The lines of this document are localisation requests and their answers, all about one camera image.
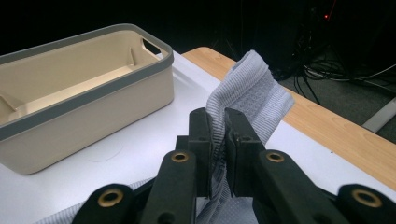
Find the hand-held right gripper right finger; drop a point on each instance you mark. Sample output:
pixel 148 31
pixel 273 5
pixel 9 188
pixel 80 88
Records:
pixel 241 146

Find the beige basket with grey rim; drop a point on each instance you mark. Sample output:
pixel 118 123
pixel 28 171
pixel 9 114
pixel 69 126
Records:
pixel 93 118

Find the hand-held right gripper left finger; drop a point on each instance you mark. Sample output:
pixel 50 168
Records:
pixel 202 149

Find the light blue ribbed tank top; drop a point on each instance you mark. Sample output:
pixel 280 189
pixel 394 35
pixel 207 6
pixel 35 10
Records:
pixel 249 90

